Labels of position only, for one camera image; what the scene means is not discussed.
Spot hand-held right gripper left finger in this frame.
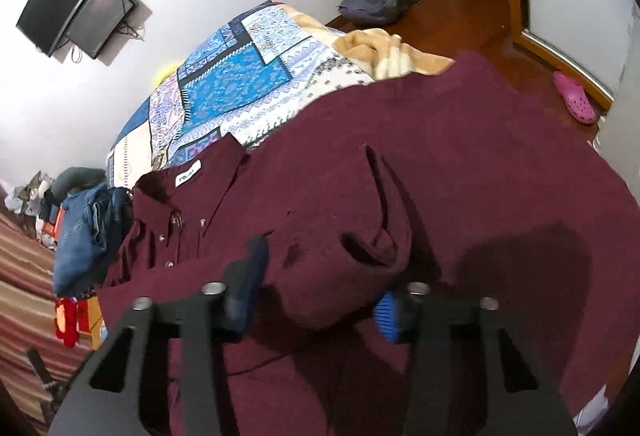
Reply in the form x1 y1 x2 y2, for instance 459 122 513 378
47 236 271 436

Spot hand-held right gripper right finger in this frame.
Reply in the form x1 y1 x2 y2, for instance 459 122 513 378
372 281 583 436

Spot maroon corduroy shirt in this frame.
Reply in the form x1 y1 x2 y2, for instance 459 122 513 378
97 51 640 436

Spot red plush toy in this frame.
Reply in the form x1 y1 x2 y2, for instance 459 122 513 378
54 296 88 348

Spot striped pink curtain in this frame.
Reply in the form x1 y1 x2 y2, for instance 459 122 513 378
0 201 96 422

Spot brown cardboard box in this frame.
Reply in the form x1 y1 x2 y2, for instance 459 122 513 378
80 296 108 349

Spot blue jeans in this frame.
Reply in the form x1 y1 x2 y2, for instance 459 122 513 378
52 186 136 297

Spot pile of mixed clutter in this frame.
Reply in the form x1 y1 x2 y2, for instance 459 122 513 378
5 171 56 219

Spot grey cloth bundle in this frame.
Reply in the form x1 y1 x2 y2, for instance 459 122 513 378
50 166 108 199

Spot blue patchwork bedspread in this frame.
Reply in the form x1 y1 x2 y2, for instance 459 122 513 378
106 0 376 189

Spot beige plush blanket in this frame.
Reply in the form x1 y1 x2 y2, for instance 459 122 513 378
292 6 456 82

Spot pink clog shoe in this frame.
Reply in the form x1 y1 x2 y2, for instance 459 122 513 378
552 71 598 124

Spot black monitor cable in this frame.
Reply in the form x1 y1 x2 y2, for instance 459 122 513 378
117 0 146 41

